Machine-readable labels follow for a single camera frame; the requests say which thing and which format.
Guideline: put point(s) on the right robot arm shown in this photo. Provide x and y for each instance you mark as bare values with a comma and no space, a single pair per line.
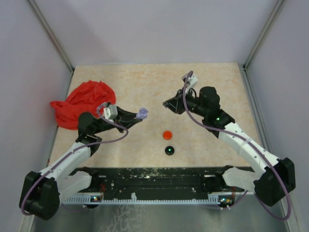
271,177

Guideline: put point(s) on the right aluminium frame post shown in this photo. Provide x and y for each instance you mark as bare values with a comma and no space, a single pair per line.
264,32

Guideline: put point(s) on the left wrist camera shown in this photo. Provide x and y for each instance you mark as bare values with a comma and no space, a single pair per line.
110,111

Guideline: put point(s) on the aluminium frame post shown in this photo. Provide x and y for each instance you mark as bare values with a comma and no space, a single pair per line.
264,32
50,34

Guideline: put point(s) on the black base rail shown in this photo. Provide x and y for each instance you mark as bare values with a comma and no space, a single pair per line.
166,183

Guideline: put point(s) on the left aluminium frame post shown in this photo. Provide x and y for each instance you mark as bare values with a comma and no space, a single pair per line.
50,34

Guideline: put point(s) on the orange earbud charging case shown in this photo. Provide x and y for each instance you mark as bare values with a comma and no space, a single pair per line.
167,135

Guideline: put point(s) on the red cloth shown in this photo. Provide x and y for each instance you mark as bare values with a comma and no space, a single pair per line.
85,98

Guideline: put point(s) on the white cable duct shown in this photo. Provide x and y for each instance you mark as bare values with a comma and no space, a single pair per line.
94,199

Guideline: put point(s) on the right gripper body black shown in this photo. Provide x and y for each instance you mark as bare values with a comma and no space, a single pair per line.
192,103

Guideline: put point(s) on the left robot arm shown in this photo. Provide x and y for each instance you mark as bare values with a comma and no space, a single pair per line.
45,191

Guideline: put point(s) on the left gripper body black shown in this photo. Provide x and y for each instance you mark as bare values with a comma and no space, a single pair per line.
118,120

